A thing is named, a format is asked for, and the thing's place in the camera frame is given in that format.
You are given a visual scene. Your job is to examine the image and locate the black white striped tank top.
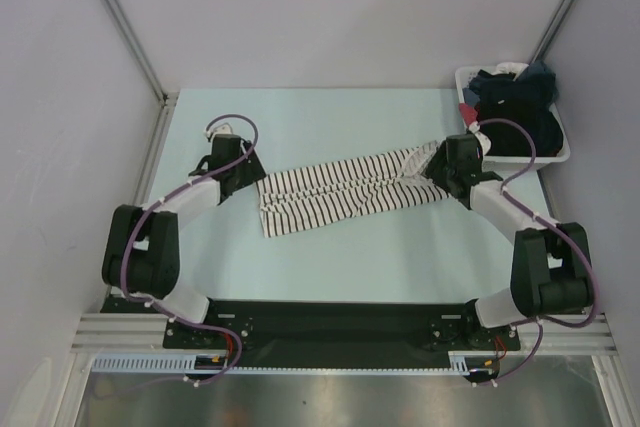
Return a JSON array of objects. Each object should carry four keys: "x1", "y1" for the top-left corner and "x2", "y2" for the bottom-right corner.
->
[{"x1": 257, "y1": 141, "x2": 450, "y2": 238}]

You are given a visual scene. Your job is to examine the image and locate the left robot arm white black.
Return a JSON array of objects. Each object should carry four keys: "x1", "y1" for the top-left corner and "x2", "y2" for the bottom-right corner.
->
[{"x1": 101, "y1": 134, "x2": 266, "y2": 347}]

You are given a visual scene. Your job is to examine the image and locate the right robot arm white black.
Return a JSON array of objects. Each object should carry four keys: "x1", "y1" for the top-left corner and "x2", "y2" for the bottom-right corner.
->
[{"x1": 422, "y1": 134, "x2": 599, "y2": 348}]

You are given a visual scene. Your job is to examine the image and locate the white plastic laundry basket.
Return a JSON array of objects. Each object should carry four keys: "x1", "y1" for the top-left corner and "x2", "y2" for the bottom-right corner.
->
[{"x1": 454, "y1": 65, "x2": 571, "y2": 172}]

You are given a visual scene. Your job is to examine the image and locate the dark clothes pile in basket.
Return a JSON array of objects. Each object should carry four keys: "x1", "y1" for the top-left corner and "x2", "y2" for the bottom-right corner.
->
[{"x1": 461, "y1": 61, "x2": 564, "y2": 158}]

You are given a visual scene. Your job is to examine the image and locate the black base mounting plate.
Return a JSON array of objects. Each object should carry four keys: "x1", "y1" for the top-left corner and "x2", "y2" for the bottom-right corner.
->
[{"x1": 99, "y1": 296, "x2": 521, "y2": 369}]

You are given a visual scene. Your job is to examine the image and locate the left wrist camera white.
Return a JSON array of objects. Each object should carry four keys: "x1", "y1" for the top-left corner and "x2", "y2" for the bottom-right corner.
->
[{"x1": 204, "y1": 123, "x2": 233, "y2": 139}]

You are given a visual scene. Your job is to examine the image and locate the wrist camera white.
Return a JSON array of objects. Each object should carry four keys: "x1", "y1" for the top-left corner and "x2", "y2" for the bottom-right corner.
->
[
  {"x1": 467, "y1": 122, "x2": 492, "y2": 156},
  {"x1": 204, "y1": 123, "x2": 233, "y2": 139}
]

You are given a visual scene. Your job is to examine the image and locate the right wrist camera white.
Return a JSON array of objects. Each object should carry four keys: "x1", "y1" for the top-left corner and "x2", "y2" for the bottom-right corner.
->
[{"x1": 467, "y1": 122, "x2": 492, "y2": 156}]

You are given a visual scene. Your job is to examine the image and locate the left aluminium corner post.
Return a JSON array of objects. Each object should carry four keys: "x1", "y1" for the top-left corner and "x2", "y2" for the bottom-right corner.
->
[{"x1": 100, "y1": 0, "x2": 168, "y2": 106}]

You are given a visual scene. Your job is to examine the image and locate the aluminium corner post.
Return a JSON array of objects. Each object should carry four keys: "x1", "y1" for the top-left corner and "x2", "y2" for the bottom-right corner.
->
[
  {"x1": 529, "y1": 0, "x2": 609, "y2": 66},
  {"x1": 100, "y1": 0, "x2": 168, "y2": 106}
]

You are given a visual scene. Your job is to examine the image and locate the right aluminium corner post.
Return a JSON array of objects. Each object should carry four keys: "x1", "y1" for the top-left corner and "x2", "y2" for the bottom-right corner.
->
[{"x1": 529, "y1": 0, "x2": 609, "y2": 66}]

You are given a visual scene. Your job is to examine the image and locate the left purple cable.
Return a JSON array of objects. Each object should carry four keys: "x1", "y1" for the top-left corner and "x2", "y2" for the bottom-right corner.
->
[{"x1": 94, "y1": 114, "x2": 259, "y2": 393}]

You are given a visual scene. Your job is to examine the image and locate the purple cable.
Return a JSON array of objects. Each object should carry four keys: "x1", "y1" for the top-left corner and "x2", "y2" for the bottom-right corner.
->
[
  {"x1": 469, "y1": 118, "x2": 601, "y2": 388},
  {"x1": 94, "y1": 114, "x2": 259, "y2": 393}
]

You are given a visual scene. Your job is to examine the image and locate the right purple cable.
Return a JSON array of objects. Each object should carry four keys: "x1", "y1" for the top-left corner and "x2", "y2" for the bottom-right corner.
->
[{"x1": 469, "y1": 118, "x2": 601, "y2": 388}]

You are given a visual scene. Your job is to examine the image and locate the white slotted cable duct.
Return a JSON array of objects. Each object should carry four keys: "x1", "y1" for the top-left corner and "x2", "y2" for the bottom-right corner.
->
[{"x1": 92, "y1": 350, "x2": 501, "y2": 376}]

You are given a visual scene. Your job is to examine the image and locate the aluminium front rail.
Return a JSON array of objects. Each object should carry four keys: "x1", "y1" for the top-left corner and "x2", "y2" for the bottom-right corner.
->
[{"x1": 71, "y1": 313, "x2": 618, "y2": 356}]

